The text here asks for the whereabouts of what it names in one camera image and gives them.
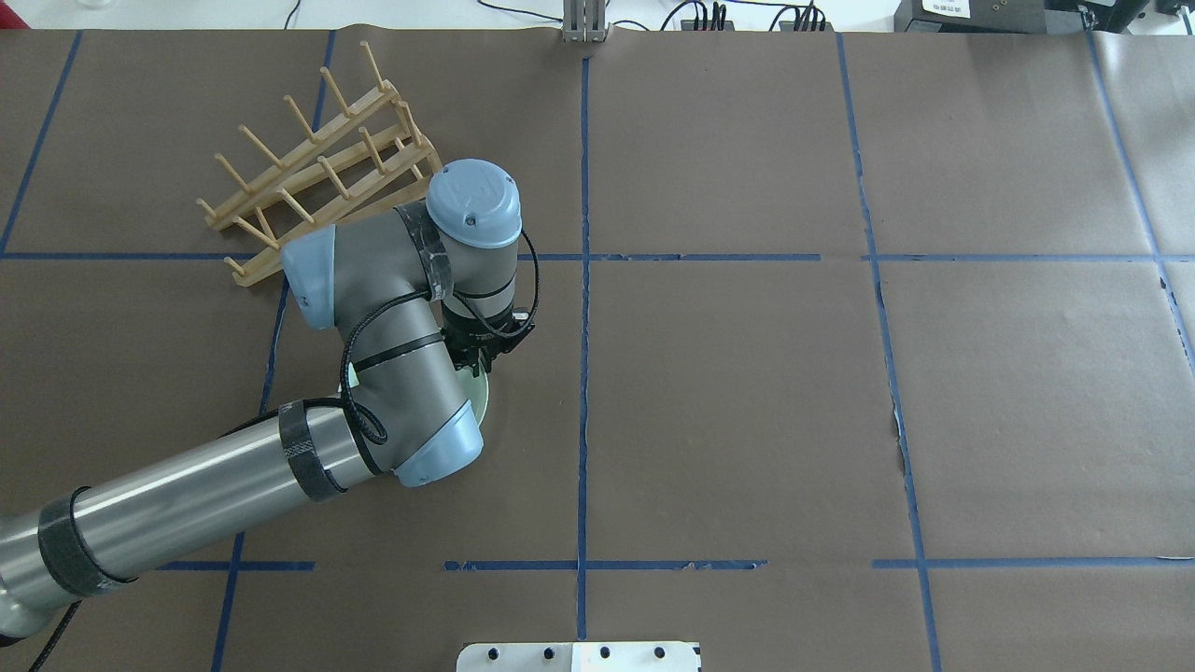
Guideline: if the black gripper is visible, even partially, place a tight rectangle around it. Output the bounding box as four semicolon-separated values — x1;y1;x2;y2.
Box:
443;299;538;377

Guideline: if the light green round plate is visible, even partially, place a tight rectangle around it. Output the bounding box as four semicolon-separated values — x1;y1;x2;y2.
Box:
338;359;492;432

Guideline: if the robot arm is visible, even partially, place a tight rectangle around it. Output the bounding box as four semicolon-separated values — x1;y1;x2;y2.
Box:
1;159;533;646

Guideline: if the wooden dish rack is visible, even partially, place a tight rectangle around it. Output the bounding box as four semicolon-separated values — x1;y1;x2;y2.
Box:
196;41;445;287

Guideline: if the black box with label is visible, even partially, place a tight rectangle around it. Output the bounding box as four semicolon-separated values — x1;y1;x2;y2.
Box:
893;0;1047;35

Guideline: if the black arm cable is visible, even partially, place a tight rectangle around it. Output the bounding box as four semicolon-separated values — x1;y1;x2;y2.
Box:
339;224;543;447

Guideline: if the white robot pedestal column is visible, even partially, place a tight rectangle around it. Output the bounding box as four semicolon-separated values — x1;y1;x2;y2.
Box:
456;639;703;671

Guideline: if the aluminium frame post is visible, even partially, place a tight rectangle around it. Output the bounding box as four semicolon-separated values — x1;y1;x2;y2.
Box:
562;0;609;44

